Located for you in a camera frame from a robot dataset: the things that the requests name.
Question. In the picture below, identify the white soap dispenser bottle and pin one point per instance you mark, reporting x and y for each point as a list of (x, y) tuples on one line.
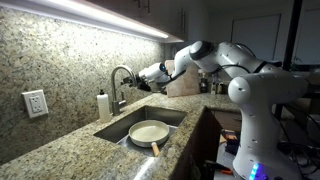
[(103, 106)]

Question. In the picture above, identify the orange handled tool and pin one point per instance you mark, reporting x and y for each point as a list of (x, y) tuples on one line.
[(212, 166)]

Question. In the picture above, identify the cream pan with wooden handle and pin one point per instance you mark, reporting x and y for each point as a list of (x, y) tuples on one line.
[(149, 134)]

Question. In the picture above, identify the under-cabinet light strip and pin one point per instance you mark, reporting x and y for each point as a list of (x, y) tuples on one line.
[(87, 13)]

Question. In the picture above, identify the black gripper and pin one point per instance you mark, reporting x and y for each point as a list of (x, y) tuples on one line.
[(141, 85)]

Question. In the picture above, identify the wooden cutting board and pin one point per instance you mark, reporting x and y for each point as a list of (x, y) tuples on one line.
[(186, 84)]

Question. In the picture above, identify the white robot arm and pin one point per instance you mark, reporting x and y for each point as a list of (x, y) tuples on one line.
[(255, 87)]

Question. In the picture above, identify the stainless steel sink basin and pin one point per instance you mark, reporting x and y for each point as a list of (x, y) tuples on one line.
[(118, 132)]

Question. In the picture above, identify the white wall power outlet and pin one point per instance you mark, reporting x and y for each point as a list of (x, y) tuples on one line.
[(35, 103)]

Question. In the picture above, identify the dark bottle on counter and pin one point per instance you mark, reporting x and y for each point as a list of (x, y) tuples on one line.
[(203, 83)]

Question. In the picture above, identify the chrome gooseneck faucet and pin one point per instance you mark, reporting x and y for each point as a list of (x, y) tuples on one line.
[(116, 105)]

